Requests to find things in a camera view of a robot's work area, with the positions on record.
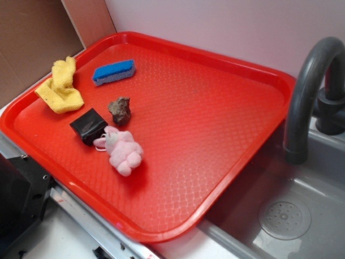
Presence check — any yellow cloth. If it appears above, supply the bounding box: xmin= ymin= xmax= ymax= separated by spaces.
xmin=34 ymin=57 xmax=84 ymax=114

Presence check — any pink plush bunny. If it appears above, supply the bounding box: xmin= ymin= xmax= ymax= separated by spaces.
xmin=93 ymin=126 xmax=143 ymax=176

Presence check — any grey faucet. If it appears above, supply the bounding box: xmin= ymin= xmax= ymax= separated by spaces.
xmin=283 ymin=37 xmax=344 ymax=165

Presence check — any brown rock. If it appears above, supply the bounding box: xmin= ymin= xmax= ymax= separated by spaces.
xmin=107 ymin=97 xmax=132 ymax=126

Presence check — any sink drain strainer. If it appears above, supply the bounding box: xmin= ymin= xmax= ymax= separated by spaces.
xmin=258 ymin=196 xmax=312 ymax=240

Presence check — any black cube box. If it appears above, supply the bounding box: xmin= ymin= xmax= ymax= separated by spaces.
xmin=70 ymin=108 xmax=108 ymax=146

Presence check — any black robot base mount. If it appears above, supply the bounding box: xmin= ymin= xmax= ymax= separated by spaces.
xmin=1 ymin=156 xmax=52 ymax=254

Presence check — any grey sink basin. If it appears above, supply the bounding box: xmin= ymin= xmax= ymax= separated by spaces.
xmin=199 ymin=126 xmax=344 ymax=258

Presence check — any red plastic tray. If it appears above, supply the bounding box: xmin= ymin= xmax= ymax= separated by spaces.
xmin=1 ymin=32 xmax=295 ymax=243

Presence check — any blue sponge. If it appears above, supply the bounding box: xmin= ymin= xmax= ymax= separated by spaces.
xmin=92 ymin=59 xmax=136 ymax=86

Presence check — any brown cardboard panel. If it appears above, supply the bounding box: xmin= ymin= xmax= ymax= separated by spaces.
xmin=1 ymin=1 xmax=83 ymax=107

